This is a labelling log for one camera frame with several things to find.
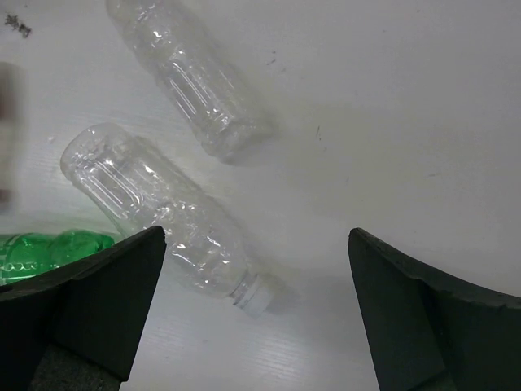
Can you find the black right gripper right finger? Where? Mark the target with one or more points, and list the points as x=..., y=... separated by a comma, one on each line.
x=429, y=330

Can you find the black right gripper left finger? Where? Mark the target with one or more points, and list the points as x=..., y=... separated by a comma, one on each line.
x=79, y=327

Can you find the green plastic bottle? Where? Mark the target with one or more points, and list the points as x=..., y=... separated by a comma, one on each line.
x=26, y=255

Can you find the clear bottle with white cap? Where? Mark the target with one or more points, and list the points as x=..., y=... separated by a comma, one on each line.
x=137, y=187

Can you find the clear ribbed plastic bottle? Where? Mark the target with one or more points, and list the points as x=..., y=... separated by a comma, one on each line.
x=172, y=44

